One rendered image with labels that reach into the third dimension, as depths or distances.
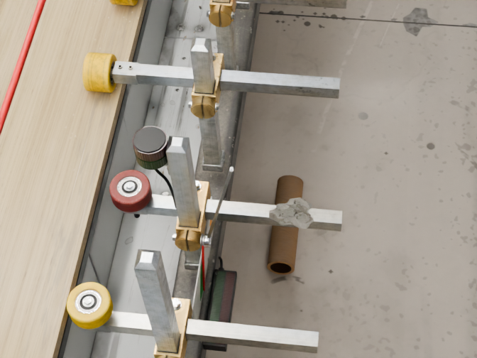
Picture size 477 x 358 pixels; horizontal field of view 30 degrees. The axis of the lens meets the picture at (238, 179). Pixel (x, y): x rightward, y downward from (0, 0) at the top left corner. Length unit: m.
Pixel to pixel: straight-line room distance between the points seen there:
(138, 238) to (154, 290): 0.62
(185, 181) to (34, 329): 0.38
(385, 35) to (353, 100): 0.31
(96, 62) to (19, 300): 0.51
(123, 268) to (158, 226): 0.13
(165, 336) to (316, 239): 1.21
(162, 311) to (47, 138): 0.53
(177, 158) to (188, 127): 0.64
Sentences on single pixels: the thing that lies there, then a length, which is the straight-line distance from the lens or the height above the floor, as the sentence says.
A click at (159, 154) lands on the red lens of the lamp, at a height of 1.12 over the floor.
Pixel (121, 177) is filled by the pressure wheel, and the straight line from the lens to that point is 1.76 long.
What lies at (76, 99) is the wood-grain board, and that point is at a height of 0.90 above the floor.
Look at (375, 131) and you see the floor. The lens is 2.94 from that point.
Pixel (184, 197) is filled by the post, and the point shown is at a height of 0.98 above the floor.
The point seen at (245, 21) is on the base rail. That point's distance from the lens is 2.27.
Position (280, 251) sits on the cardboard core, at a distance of 2.59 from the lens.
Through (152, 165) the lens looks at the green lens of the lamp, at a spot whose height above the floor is 1.09.
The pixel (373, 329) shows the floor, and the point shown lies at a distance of 2.58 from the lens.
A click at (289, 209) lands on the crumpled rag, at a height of 0.88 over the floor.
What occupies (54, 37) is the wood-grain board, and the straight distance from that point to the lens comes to 2.03.
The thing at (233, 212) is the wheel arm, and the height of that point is 0.86.
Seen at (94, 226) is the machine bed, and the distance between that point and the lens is 1.82.
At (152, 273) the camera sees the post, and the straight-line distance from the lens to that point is 1.35.
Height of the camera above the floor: 2.35
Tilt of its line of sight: 56 degrees down
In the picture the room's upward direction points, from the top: 4 degrees counter-clockwise
